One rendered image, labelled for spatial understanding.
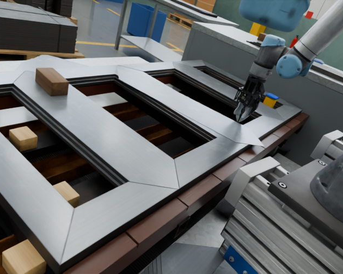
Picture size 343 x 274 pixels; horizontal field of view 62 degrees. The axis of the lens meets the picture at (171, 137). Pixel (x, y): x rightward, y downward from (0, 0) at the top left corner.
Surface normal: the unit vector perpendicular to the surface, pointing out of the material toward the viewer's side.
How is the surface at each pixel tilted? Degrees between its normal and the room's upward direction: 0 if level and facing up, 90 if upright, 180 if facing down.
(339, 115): 90
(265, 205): 90
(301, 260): 90
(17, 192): 0
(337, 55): 90
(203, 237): 0
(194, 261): 0
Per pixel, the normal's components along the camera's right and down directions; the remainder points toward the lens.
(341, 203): -0.67, -0.17
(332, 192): -0.79, -0.33
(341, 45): -0.73, 0.15
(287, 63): -0.48, 0.32
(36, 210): 0.28, -0.83
